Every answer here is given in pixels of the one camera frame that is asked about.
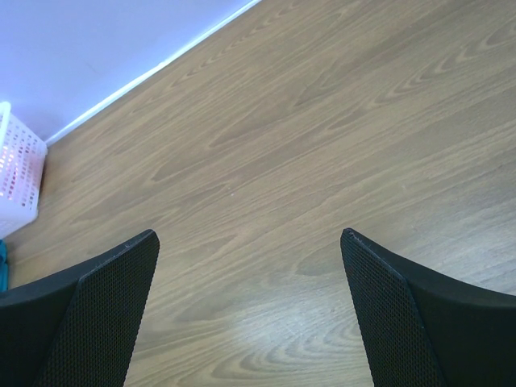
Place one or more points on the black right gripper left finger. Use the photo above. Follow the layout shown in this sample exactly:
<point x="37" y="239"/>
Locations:
<point x="78" y="327"/>

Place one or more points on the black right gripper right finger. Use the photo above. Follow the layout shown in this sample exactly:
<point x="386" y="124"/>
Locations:
<point x="422" y="328"/>

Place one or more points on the folded teal t shirt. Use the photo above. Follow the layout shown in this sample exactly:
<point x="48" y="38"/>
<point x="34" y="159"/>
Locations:
<point x="4" y="269"/>

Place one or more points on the white plastic laundry basket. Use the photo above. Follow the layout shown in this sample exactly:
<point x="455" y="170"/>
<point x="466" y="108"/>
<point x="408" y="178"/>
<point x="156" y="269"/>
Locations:
<point x="22" y="163"/>

